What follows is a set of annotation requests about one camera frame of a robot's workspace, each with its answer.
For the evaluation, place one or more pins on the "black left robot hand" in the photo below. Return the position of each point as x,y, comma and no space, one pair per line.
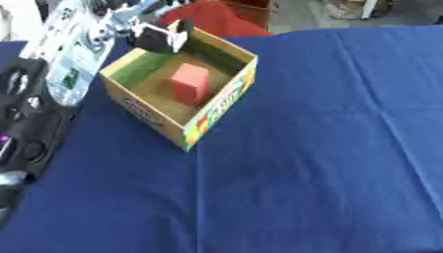
154,39

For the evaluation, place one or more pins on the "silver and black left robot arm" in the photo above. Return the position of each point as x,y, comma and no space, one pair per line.
69,62

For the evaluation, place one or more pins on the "tan cardboard box green inside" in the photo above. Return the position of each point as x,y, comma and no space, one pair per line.
173,99

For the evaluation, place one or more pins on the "red cube block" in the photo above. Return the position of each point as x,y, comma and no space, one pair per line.
189,83

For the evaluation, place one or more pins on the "red chair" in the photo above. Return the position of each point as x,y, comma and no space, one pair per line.
216,18

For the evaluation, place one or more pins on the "white furniture leg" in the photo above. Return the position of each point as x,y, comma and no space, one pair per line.
368,9

